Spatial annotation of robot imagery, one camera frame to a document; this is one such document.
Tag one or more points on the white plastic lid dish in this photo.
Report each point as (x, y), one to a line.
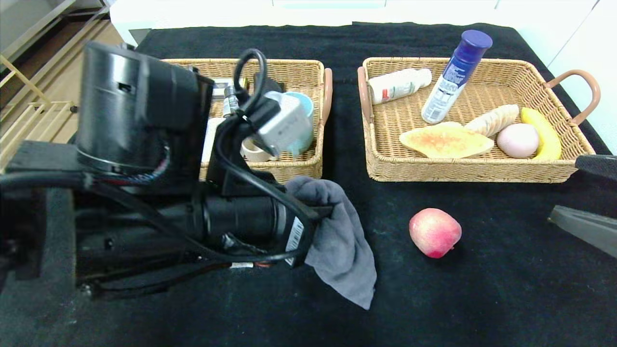
(209, 142)

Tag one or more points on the yellow banana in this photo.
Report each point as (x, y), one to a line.
(544, 132)

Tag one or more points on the black soft pouch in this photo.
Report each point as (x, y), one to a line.
(274, 84)

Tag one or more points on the spray can with blue cap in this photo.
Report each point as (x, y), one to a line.
(453, 77)

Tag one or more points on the flat toasted bread slice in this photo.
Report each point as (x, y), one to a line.
(446, 140)

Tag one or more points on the grey cloth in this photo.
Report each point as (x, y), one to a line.
(342, 250)

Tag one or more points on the small gold box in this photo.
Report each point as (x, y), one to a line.
(221, 84)

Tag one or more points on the golden striped croissant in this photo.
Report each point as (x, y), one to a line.
(491, 120)

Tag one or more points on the dark jar with printed label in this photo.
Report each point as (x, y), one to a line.
(230, 101)

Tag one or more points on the pale pink round fruit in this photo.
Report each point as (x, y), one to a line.
(516, 140)

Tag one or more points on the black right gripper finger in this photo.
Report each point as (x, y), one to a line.
(602, 166)
(588, 229)

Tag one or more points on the wooden shelf unit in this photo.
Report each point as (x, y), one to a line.
(33, 29)

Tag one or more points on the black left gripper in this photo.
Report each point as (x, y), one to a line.
(297, 237)

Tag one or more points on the white plastic bottle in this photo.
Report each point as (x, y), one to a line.
(397, 86)

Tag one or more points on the small beige ceramic cup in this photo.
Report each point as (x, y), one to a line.
(250, 152)

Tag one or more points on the light blue plastic mug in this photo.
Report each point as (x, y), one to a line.
(306, 103)

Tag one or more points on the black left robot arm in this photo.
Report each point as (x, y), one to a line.
(130, 125)

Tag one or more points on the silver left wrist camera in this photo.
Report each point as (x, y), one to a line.
(284, 125)

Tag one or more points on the red apple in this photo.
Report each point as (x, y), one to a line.
(434, 233)

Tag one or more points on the light wooden wheeled rack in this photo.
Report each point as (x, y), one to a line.
(29, 125)

